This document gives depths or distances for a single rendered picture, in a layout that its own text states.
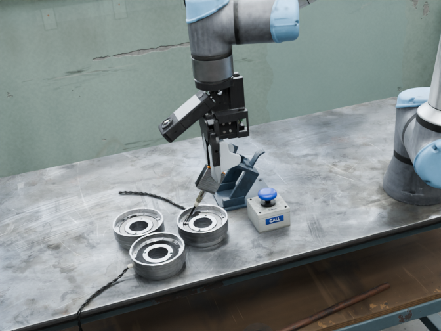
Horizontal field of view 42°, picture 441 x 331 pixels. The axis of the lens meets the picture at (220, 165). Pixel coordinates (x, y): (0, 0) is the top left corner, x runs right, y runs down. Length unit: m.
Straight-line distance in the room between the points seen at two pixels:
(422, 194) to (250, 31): 0.53
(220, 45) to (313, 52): 1.99
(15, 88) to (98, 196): 1.37
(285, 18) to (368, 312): 0.71
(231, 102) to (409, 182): 0.44
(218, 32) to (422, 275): 0.82
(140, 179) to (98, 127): 1.37
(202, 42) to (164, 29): 1.69
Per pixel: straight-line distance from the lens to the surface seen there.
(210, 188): 1.13
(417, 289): 1.45
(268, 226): 1.18
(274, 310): 1.37
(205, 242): 1.14
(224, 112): 1.05
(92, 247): 1.21
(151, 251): 1.12
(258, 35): 0.99
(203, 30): 0.99
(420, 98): 1.20
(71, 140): 2.79
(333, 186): 1.33
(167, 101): 2.78
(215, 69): 1.01
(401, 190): 1.28
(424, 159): 1.08
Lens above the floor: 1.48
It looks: 28 degrees down
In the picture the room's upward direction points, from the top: 5 degrees counter-clockwise
